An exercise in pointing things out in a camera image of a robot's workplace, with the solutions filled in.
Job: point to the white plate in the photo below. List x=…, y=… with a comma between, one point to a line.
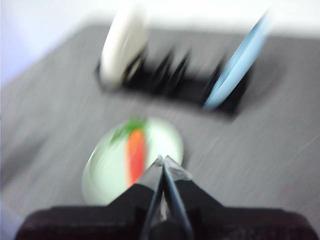
x=120, y=50

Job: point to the black plate rack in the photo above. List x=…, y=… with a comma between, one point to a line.
x=180, y=87

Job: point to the green plate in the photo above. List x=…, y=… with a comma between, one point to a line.
x=107, y=170

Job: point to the blue plate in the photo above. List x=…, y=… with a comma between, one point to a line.
x=237, y=65

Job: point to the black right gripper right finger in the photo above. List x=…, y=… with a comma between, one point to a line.
x=225, y=225

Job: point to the orange carrot with green leaves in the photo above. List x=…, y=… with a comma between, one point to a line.
x=135, y=157

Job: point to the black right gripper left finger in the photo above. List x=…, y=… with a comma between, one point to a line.
x=112, y=222

